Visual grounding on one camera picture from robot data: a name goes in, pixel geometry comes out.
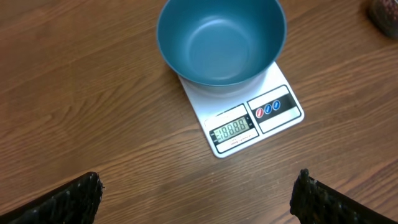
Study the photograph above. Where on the clear plastic food container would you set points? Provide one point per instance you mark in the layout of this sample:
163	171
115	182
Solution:
383	13

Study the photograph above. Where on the white digital kitchen scale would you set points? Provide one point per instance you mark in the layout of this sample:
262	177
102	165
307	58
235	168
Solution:
236	117

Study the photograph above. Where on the teal plastic bowl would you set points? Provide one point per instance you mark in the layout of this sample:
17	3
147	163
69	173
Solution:
221	42

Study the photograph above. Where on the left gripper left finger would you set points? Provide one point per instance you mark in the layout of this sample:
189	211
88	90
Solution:
75	202

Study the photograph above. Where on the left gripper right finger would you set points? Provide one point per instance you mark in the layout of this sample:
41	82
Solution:
313	202

